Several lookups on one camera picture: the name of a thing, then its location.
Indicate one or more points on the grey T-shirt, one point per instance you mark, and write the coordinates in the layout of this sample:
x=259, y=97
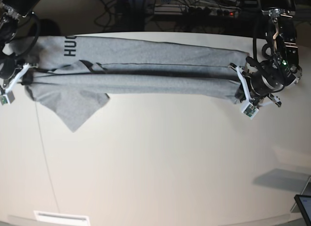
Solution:
x=77, y=74

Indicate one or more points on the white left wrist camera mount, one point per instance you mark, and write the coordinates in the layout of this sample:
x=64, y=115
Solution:
x=251, y=101

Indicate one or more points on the black power strip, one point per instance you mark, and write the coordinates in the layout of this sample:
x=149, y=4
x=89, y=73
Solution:
x=182, y=10

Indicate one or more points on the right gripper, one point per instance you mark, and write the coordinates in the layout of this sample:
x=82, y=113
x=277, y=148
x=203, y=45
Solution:
x=9, y=68

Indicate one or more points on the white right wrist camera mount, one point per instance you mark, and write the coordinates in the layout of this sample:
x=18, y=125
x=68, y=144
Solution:
x=6, y=90

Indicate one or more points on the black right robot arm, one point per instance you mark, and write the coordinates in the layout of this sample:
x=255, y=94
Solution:
x=10, y=12

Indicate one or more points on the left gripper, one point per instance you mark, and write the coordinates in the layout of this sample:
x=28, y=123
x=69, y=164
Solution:
x=260, y=85

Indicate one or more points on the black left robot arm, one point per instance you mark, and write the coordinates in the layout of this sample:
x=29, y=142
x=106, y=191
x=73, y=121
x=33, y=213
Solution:
x=275, y=52

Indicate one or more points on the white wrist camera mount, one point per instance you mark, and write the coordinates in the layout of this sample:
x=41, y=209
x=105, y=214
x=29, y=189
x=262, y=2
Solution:
x=6, y=90
x=251, y=101

